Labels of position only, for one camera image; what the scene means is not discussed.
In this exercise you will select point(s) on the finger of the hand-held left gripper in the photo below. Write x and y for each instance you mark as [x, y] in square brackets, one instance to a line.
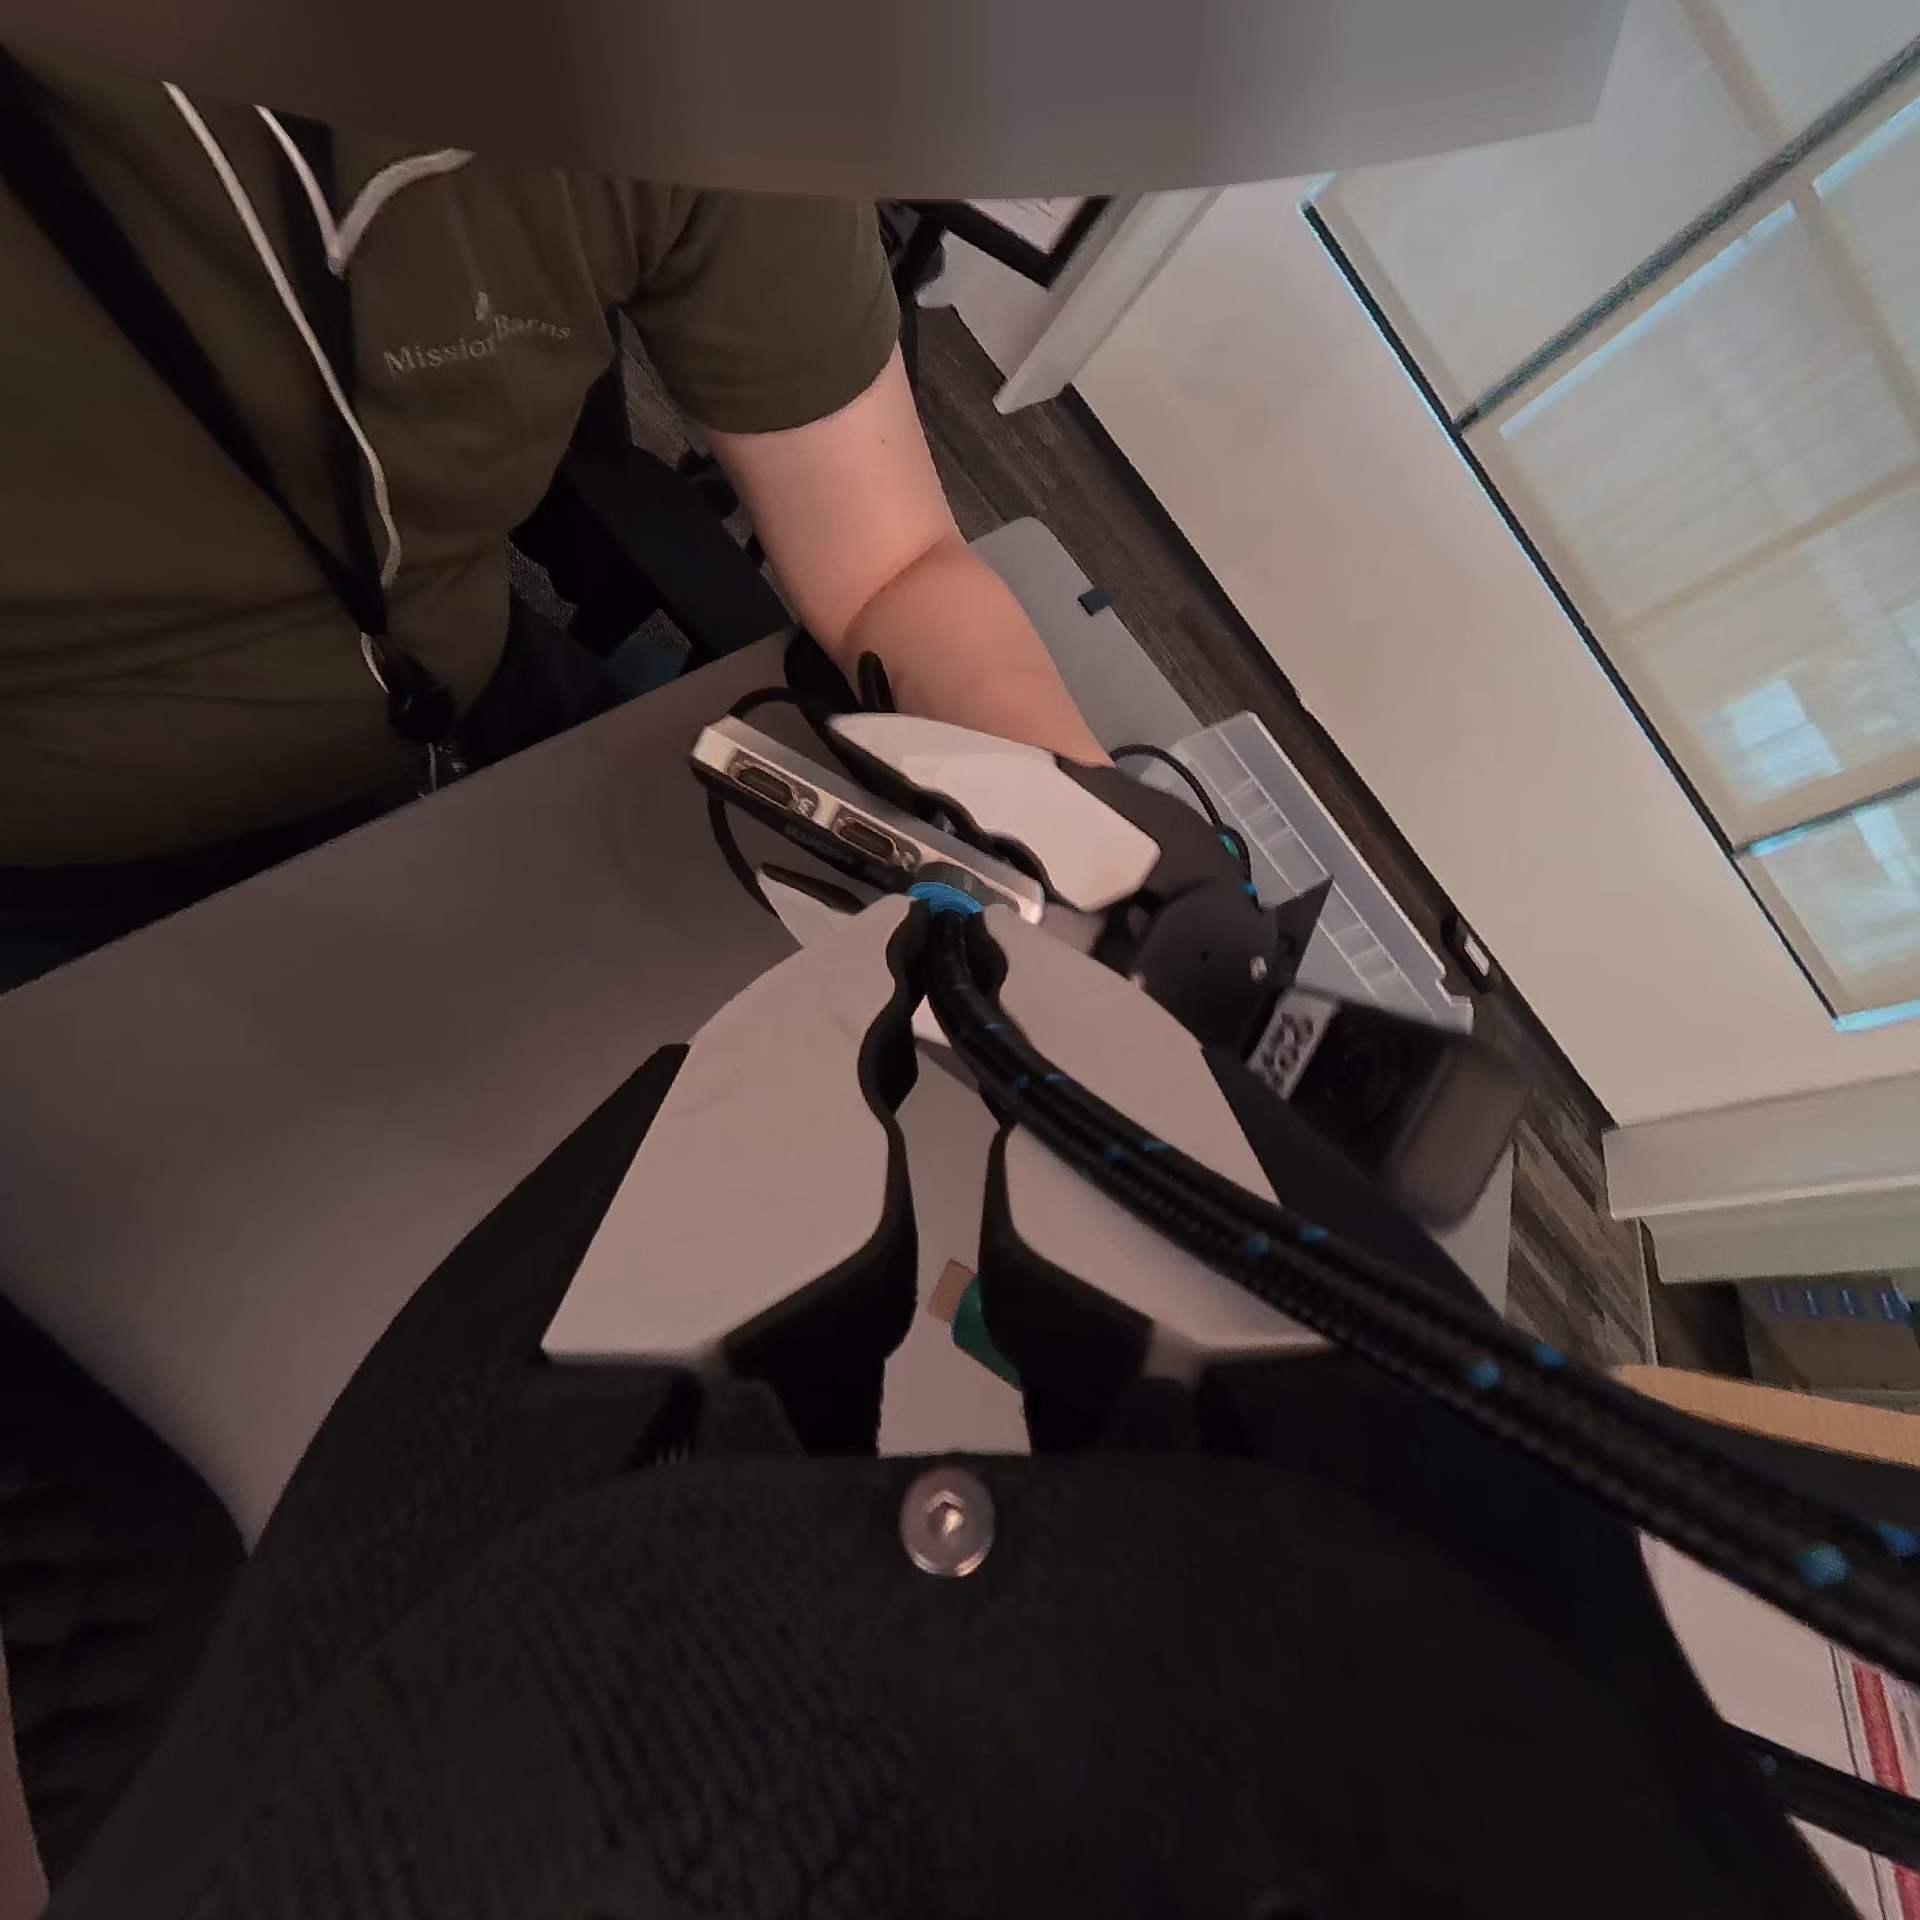
[1019, 810]
[810, 909]

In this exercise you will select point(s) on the round wooden table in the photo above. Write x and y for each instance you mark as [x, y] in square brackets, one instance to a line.
[1770, 1402]

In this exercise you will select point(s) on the clear plastic bin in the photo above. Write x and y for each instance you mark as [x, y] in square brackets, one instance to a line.
[1349, 870]

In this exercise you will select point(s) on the person's torso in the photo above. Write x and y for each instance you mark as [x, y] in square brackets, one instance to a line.
[181, 600]

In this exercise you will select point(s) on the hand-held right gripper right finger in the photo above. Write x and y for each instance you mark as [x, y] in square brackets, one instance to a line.
[1142, 1277]

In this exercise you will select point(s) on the window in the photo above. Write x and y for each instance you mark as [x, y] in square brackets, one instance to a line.
[1725, 452]

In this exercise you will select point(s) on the silver multiport adapter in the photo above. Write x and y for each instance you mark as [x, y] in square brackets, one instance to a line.
[781, 781]

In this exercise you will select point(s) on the small black box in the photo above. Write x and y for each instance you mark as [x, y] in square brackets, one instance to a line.
[1470, 956]

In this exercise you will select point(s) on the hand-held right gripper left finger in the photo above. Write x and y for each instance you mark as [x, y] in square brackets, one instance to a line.
[705, 1202]

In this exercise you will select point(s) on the clear framed sheet red label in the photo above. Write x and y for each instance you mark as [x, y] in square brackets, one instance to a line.
[1887, 1725]

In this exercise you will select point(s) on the black office chair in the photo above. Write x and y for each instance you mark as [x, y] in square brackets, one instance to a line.
[630, 556]

